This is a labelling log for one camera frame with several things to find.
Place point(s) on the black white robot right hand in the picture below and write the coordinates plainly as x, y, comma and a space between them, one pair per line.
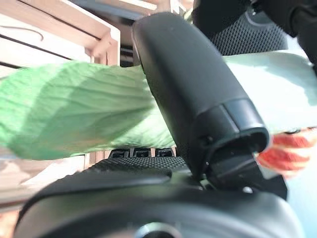
185, 74

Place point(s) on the green white napa cabbage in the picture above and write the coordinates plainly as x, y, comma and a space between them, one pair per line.
74, 104

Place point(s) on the orange striped pumpkin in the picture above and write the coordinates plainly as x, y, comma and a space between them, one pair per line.
289, 151

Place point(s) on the wooden slat crate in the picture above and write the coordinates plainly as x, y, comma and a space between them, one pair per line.
49, 15

